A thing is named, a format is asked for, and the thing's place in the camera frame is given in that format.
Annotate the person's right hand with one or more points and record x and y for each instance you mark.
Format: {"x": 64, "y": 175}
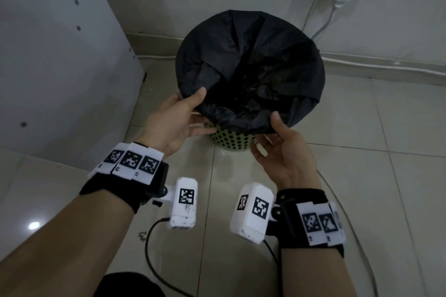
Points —
{"x": 289, "y": 157}

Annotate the person's left hand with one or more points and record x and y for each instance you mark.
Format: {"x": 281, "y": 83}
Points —
{"x": 174, "y": 126}

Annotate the green plastic waste basket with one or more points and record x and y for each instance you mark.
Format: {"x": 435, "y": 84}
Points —
{"x": 231, "y": 140}

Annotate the new black bin liner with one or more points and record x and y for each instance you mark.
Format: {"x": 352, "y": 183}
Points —
{"x": 251, "y": 63}

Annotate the person's left forearm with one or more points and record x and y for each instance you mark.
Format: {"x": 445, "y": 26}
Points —
{"x": 66, "y": 248}

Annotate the black wristband with marker tags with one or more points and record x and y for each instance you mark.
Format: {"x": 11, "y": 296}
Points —
{"x": 310, "y": 220}
{"x": 129, "y": 175}

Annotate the small floor debris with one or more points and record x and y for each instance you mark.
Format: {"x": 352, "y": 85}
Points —
{"x": 141, "y": 236}

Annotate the white desk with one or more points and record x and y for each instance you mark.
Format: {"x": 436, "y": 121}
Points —
{"x": 66, "y": 63}

